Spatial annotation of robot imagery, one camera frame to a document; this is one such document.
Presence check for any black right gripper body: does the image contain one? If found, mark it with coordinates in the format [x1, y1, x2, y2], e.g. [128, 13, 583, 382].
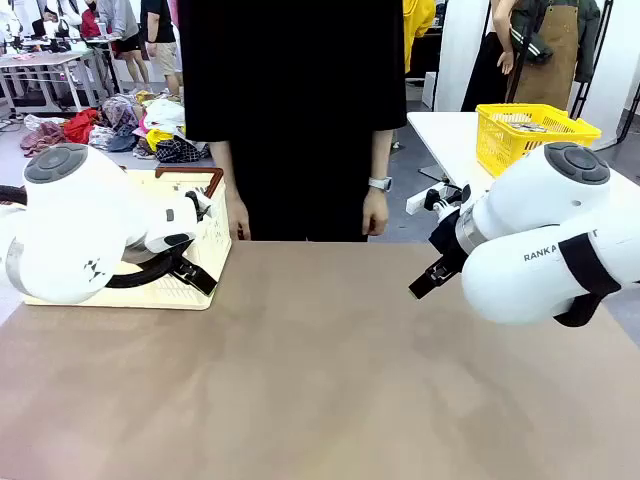
[429, 208, 471, 265]

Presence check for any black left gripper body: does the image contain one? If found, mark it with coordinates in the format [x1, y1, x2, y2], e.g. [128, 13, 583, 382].
[104, 248, 190, 291]

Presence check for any person's right forearm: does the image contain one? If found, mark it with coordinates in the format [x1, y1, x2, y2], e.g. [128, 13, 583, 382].
[208, 140, 246, 211]

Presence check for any person's left forearm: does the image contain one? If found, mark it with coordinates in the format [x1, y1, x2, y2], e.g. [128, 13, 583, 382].
[371, 128, 394, 180]

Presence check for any cream plastic shopping basket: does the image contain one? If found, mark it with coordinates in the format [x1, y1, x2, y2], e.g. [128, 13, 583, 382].
[22, 167, 234, 313]

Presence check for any yellow plastic basket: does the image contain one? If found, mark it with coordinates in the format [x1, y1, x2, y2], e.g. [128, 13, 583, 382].
[474, 103, 603, 179]

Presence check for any person's right hand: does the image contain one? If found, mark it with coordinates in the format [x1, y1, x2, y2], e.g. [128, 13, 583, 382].
[230, 197, 253, 242]

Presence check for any person's left hand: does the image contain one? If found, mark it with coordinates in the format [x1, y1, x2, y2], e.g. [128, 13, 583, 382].
[361, 189, 391, 237]

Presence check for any white side table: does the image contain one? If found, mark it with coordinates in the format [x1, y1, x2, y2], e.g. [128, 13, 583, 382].
[406, 110, 640, 201]

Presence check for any pile of colourful clothes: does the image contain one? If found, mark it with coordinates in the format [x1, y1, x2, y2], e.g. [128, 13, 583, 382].
[19, 89, 211, 164]

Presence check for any black hanging garment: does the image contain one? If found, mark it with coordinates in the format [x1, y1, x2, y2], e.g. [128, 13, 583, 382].
[461, 29, 512, 113]

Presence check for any white partition panel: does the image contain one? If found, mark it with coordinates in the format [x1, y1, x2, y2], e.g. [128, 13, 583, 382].
[433, 0, 496, 113]

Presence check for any brown apron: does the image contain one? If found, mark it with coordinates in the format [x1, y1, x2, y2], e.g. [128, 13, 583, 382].
[506, 3, 582, 112]

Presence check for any person in black shirt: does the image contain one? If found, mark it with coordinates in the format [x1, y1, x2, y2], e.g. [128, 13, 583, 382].
[177, 0, 408, 243]

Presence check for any mannequin in dark striped jacket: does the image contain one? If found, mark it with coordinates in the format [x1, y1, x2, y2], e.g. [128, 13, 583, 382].
[491, 0, 602, 84]

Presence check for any yellow hanging garment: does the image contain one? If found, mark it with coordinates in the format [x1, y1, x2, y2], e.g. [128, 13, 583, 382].
[402, 0, 437, 75]

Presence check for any black tripod stand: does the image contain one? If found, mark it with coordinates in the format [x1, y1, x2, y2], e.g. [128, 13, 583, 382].
[569, 0, 617, 121]

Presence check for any grey workbench table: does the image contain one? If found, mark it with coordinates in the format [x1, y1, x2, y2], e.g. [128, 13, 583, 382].
[0, 48, 110, 114]

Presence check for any bystander in black tee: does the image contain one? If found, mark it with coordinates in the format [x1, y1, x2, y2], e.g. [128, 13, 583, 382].
[139, 0, 182, 95]

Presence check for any bystander in grey top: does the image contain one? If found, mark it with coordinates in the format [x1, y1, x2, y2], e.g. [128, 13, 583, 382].
[97, 0, 151, 87]

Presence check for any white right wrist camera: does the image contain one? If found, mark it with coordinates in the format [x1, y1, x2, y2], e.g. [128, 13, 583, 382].
[405, 183, 474, 216]

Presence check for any brown basket handle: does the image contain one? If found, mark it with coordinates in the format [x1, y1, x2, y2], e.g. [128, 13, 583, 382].
[154, 167, 225, 202]

